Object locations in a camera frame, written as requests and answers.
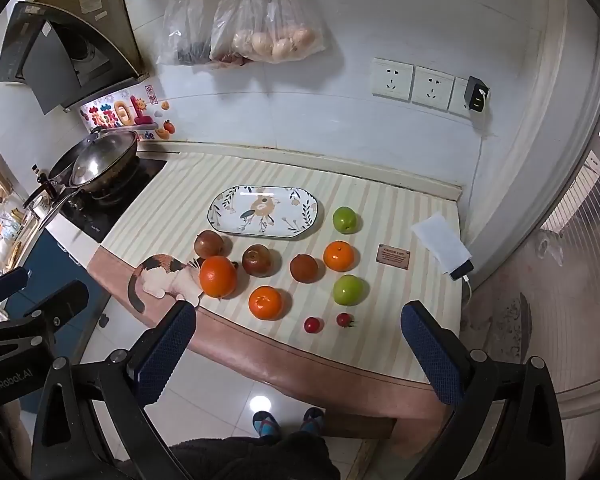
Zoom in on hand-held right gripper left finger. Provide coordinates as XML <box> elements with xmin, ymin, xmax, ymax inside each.
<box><xmin>30</xmin><ymin>300</ymin><xmax>198</xmax><ymax>480</ymax></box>

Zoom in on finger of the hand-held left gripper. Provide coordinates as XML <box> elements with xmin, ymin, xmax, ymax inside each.
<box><xmin>0</xmin><ymin>267</ymin><xmax>32</xmax><ymax>307</ymax></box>
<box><xmin>25</xmin><ymin>280</ymin><xmax>90</xmax><ymax>335</ymax></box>

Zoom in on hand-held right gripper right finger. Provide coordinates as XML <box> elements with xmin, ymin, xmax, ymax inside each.
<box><xmin>401</xmin><ymin>301</ymin><xmax>567</xmax><ymax>480</ymax></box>

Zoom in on large orange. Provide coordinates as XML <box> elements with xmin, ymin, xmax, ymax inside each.
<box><xmin>199</xmin><ymin>255</ymin><xmax>238</xmax><ymax>298</ymax></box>

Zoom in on green apple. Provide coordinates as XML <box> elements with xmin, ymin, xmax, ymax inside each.
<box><xmin>333</xmin><ymin>274</ymin><xmax>365</xmax><ymax>306</ymax></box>
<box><xmin>332</xmin><ymin>206</ymin><xmax>359</xmax><ymax>234</ymax></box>

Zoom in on small orange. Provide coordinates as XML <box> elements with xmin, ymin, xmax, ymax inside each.
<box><xmin>248</xmin><ymin>286</ymin><xmax>284</xmax><ymax>321</ymax></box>
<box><xmin>323</xmin><ymin>241</ymin><xmax>355</xmax><ymax>272</ymax></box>

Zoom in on red apple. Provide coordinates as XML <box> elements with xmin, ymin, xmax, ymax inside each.
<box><xmin>194</xmin><ymin>230</ymin><xmax>226</xmax><ymax>259</ymax></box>
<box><xmin>242</xmin><ymin>244</ymin><xmax>274</xmax><ymax>278</ymax></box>

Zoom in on brown passion fruit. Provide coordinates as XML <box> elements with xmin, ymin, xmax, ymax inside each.
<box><xmin>289</xmin><ymin>254</ymin><xmax>320</xmax><ymax>283</ymax></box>

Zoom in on clear fruit bowl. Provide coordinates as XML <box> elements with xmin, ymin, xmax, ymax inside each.
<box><xmin>207</xmin><ymin>185</ymin><xmax>325</xmax><ymax>239</ymax></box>

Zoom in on person's left forearm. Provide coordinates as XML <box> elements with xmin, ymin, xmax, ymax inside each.
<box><xmin>0</xmin><ymin>400</ymin><xmax>35</xmax><ymax>463</ymax></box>

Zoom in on blue kitchen cabinet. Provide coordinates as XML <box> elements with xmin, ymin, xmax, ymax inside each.
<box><xmin>2</xmin><ymin>227</ymin><xmax>112</xmax><ymax>361</ymax></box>

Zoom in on striped tablecloth with cat print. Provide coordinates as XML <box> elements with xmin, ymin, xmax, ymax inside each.
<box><xmin>87</xmin><ymin>152</ymin><xmax>464</xmax><ymax>456</ymax></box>

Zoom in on brown cloth label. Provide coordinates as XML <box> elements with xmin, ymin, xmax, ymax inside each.
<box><xmin>375</xmin><ymin>243</ymin><xmax>411</xmax><ymax>271</ymax></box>

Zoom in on black induction cooktop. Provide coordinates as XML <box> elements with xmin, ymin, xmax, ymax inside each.
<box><xmin>60</xmin><ymin>155</ymin><xmax>168</xmax><ymax>245</ymax></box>

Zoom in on blue striped slipper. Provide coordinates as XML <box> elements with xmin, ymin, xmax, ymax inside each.
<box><xmin>300</xmin><ymin>407</ymin><xmax>326</xmax><ymax>436</ymax></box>
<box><xmin>252</xmin><ymin>410</ymin><xmax>282</xmax><ymax>438</ymax></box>

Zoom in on person's dark clothing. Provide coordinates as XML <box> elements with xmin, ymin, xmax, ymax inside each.
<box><xmin>164</xmin><ymin>434</ymin><xmax>342</xmax><ymax>480</ymax></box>

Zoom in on steel wok with lid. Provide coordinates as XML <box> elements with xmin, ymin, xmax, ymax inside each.
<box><xmin>22</xmin><ymin>127</ymin><xmax>141</xmax><ymax>210</ymax></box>

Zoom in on black range hood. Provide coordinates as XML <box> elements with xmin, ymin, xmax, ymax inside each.
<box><xmin>0</xmin><ymin>1</ymin><xmax>137</xmax><ymax>115</ymax></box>

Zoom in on black charger plug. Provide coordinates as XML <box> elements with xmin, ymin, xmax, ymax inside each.
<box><xmin>463</xmin><ymin>76</ymin><xmax>491</xmax><ymax>114</ymax></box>

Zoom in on clear plastic bag dark contents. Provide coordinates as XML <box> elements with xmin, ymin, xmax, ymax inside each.
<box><xmin>156</xmin><ymin>0</ymin><xmax>231</xmax><ymax>67</ymax></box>

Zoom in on plastic bag with produce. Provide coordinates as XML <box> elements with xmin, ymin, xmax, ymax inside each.
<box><xmin>209</xmin><ymin>0</ymin><xmax>328</xmax><ymax>65</ymax></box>

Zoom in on white charging cable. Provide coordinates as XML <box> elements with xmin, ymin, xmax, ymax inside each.
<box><xmin>461</xmin><ymin>272</ymin><xmax>476</xmax><ymax>318</ymax></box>

